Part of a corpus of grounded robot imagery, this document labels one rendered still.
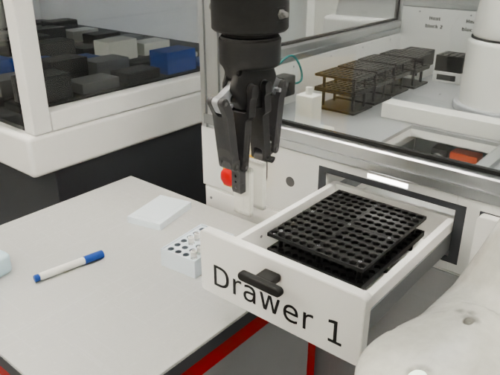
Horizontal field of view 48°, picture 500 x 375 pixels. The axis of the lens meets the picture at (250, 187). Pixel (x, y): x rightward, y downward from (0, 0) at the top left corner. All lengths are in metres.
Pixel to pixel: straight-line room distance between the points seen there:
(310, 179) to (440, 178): 0.27
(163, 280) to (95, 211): 0.35
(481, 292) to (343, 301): 0.22
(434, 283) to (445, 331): 0.57
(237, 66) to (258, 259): 0.29
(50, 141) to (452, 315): 1.12
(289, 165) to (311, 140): 0.08
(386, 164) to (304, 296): 0.35
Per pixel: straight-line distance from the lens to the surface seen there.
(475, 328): 0.53
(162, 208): 1.29
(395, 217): 1.00
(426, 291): 1.10
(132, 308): 1.00
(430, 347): 0.50
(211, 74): 1.24
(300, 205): 1.03
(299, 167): 1.14
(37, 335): 0.98
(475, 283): 0.59
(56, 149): 1.47
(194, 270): 1.05
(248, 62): 0.66
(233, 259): 0.85
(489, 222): 0.98
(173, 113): 1.70
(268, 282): 0.77
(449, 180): 1.00
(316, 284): 0.76
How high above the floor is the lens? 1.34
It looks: 24 degrees down
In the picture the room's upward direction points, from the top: straight up
